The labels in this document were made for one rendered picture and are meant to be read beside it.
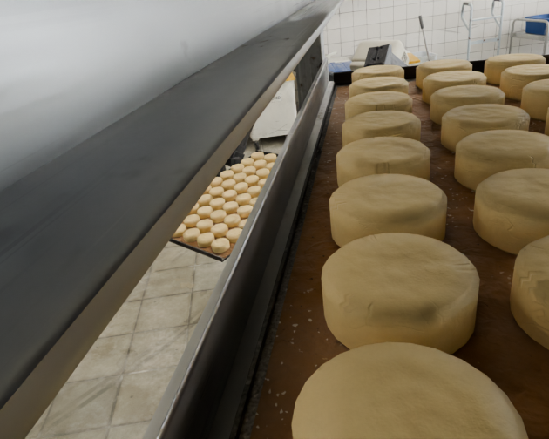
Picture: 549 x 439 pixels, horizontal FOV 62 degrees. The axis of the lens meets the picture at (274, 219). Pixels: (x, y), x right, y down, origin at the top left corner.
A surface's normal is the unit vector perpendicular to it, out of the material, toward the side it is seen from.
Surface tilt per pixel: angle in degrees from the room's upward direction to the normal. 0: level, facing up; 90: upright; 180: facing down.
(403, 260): 0
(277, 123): 95
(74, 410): 0
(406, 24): 90
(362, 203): 0
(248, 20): 90
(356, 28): 90
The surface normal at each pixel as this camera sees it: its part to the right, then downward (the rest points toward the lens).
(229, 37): 0.98, -0.02
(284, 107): 0.14, 0.47
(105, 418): -0.11, -0.88
